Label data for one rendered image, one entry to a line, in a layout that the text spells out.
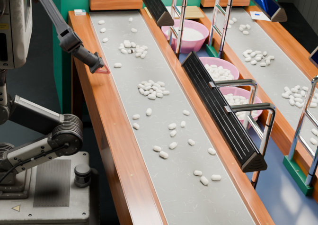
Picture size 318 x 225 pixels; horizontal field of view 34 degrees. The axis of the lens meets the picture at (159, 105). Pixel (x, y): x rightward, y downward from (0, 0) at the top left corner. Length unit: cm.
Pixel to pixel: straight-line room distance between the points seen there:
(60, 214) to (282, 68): 136
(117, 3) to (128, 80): 69
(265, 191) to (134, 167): 53
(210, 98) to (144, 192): 40
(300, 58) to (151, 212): 141
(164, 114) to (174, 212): 58
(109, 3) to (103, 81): 73
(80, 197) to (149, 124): 42
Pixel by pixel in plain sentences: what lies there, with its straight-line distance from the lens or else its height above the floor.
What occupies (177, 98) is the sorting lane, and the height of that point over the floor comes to 74.
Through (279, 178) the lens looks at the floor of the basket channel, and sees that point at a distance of 220.
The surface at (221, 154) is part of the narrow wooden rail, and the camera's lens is 210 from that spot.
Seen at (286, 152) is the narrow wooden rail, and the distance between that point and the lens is 230.
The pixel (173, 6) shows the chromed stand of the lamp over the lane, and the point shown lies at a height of 97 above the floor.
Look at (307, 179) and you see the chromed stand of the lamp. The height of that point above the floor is 74.
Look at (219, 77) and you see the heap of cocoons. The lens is 265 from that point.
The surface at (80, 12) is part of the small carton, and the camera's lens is 305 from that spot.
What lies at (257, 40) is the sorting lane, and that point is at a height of 74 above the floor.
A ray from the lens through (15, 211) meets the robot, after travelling 224.
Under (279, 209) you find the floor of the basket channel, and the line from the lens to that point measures 207.
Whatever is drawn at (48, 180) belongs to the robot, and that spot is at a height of 47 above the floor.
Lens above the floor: 207
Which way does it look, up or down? 34 degrees down
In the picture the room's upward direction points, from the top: 6 degrees clockwise
